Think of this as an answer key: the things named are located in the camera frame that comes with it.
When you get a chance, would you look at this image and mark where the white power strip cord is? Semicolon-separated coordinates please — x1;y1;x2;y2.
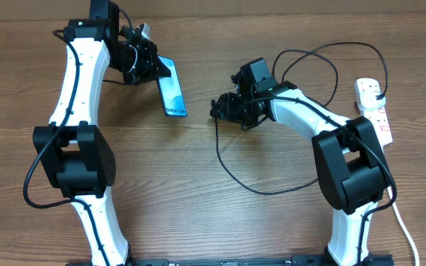
385;186;421;266

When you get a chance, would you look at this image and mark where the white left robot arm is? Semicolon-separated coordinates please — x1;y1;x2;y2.
33;0;187;265

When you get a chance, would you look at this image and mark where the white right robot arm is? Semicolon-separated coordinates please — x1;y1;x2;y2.
210;58;396;265

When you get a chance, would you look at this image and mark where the white power strip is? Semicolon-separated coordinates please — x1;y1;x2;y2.
354;77;393;149

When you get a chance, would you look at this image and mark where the black charging cable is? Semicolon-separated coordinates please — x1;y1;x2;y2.
210;41;389;197

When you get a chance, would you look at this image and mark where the white charger plug adapter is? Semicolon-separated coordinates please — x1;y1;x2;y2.
356;90;386;112

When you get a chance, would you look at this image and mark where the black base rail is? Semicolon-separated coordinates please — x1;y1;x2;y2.
64;253;395;266

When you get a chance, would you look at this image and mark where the blue Samsung smartphone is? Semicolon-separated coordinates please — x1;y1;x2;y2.
158;55;188;117

